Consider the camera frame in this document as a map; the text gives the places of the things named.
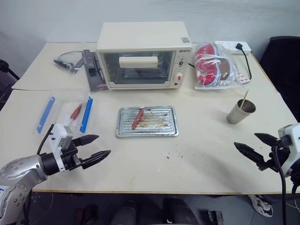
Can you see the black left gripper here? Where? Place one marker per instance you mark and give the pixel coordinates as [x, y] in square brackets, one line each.
[70, 159]

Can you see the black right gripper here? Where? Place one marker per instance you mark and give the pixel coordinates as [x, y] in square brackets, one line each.
[268, 165]

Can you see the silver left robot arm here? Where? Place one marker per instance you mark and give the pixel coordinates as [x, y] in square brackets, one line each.
[21, 168]

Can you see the white stirring stick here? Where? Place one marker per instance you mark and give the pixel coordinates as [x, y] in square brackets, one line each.
[245, 98]

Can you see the blue container lid clip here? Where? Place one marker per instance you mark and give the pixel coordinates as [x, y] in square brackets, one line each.
[86, 114]
[45, 114]

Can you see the metal cup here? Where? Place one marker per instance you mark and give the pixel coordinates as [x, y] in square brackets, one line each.
[236, 117]

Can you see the red sausage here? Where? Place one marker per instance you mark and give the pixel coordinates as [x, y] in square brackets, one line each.
[137, 119]
[76, 112]

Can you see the white sneaker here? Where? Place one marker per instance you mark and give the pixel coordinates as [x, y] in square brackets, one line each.
[261, 205]

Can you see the clear plastic container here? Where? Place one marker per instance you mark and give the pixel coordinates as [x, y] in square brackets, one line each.
[61, 96]

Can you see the silver baking tray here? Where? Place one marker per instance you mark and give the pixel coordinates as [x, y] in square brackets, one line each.
[164, 127]

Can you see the black office chair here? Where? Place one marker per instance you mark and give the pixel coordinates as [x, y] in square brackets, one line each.
[281, 70]

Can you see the plastic bag with red items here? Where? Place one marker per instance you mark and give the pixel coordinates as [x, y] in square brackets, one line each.
[211, 68]

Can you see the black rounded shape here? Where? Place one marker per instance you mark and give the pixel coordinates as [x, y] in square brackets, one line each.
[178, 213]

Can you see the white power strip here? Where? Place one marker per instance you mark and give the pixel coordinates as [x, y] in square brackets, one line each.
[225, 44]

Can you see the cream toaster oven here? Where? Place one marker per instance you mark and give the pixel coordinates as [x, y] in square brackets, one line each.
[140, 35]

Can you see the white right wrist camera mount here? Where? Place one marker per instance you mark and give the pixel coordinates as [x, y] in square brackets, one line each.
[291, 136]

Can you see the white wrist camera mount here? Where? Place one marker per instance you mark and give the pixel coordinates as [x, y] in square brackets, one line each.
[56, 138]
[291, 136]

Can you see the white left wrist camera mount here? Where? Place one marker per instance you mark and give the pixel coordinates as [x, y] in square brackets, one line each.
[56, 138]

